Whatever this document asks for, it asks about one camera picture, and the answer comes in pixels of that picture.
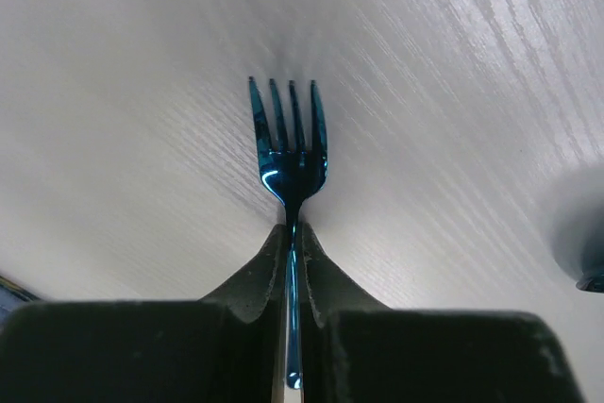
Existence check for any blue metal spoon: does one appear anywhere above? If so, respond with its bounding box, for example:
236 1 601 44
576 236 604 294

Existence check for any blue metal fork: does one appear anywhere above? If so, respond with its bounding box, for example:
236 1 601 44
248 77 327 390

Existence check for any blue cloth placemat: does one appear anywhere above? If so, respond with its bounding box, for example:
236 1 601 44
0 277 40 324

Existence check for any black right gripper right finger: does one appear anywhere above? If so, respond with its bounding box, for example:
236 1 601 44
299 224 583 402

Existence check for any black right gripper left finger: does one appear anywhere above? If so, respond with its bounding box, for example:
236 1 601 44
1 225 288 402

